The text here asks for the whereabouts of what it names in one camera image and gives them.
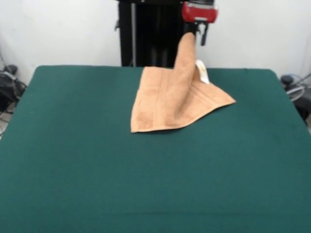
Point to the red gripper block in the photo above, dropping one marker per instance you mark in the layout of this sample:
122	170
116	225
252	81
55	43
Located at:
200	13

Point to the tan terry towel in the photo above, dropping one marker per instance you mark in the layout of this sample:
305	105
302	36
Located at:
170	102

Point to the dark green table cloth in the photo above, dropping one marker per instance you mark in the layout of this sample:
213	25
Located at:
97	170

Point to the black pedestal column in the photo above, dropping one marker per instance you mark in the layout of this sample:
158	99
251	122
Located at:
145	36

